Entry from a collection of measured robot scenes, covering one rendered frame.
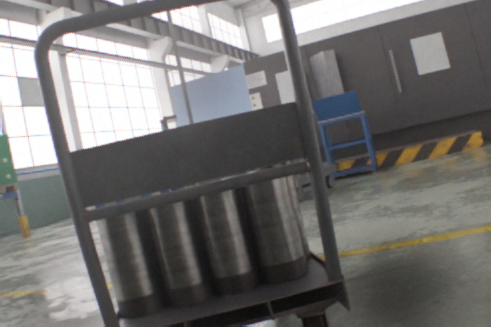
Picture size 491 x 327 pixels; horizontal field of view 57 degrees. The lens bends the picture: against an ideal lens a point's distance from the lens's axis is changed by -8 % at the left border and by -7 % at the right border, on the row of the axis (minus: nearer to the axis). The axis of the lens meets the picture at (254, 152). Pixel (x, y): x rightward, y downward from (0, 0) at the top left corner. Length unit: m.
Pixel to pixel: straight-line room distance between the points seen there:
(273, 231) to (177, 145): 0.34
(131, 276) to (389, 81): 6.42
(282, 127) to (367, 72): 6.35
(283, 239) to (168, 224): 0.29
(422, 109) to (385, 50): 1.03
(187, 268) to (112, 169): 0.33
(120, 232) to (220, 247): 0.25
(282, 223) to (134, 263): 0.38
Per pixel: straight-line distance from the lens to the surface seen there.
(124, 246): 1.23
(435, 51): 7.40
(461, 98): 7.34
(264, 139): 1.07
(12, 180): 9.66
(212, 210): 1.21
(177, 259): 1.22
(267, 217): 1.22
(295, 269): 1.25
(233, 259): 1.22
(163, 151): 1.05
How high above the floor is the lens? 0.59
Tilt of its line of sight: level
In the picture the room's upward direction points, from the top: 13 degrees counter-clockwise
